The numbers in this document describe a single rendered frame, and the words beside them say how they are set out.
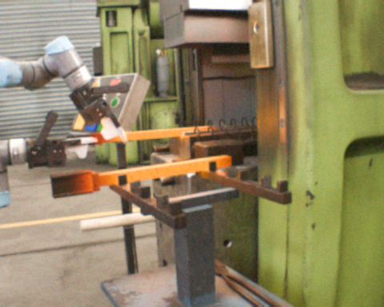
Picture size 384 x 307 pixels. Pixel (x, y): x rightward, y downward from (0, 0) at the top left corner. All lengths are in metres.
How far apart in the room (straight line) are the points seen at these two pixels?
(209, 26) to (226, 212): 0.55
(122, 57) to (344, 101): 5.37
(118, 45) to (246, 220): 5.20
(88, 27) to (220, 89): 7.87
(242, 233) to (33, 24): 8.39
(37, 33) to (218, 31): 8.10
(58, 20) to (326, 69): 8.54
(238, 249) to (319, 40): 0.63
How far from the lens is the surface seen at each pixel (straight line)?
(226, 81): 1.61
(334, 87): 1.02
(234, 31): 1.34
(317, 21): 1.01
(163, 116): 6.17
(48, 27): 9.32
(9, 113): 9.23
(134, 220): 1.73
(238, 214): 1.23
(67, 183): 0.86
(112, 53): 6.24
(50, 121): 1.25
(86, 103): 1.26
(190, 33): 1.28
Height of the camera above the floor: 1.16
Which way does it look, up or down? 10 degrees down
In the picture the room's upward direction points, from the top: 3 degrees counter-clockwise
